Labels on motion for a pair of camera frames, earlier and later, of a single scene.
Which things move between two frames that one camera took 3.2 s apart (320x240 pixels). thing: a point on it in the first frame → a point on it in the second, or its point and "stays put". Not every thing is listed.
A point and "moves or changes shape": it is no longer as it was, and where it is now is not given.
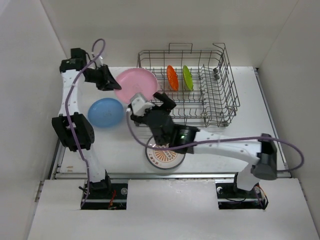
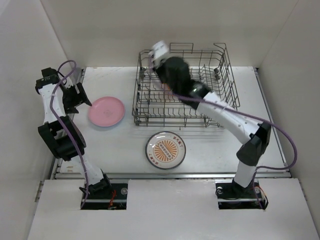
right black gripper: x=169 y=104 → x=160 y=66
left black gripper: x=107 y=82 → x=70 y=107
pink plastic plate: x=133 y=81 → x=106 y=111
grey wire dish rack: x=199 y=82 stays put
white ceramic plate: x=166 y=159 stays put
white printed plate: x=163 y=159 stays put
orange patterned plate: x=172 y=77 moves or changes shape
